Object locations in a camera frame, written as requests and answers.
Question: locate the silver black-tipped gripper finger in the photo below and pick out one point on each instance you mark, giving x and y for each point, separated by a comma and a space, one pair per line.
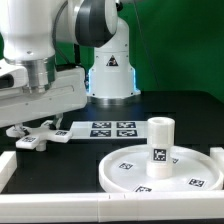
57, 121
20, 129

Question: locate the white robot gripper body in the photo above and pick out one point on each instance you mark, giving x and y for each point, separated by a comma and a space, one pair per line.
67, 93

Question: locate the white cross-shaped table base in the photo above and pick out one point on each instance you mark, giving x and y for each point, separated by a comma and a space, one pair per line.
36, 138

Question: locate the white round table top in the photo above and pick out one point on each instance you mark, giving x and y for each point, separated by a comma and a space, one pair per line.
140, 168

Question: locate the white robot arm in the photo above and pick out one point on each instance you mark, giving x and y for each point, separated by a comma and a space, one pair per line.
32, 85

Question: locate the white left barrier block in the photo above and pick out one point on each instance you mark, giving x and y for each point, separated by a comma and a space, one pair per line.
8, 165

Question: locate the white marker tag sheet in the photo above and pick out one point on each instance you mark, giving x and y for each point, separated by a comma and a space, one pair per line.
109, 130

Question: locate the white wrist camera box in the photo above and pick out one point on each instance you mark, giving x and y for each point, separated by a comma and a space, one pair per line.
12, 76

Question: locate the white front barrier rail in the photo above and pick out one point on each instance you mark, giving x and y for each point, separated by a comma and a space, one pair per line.
106, 207

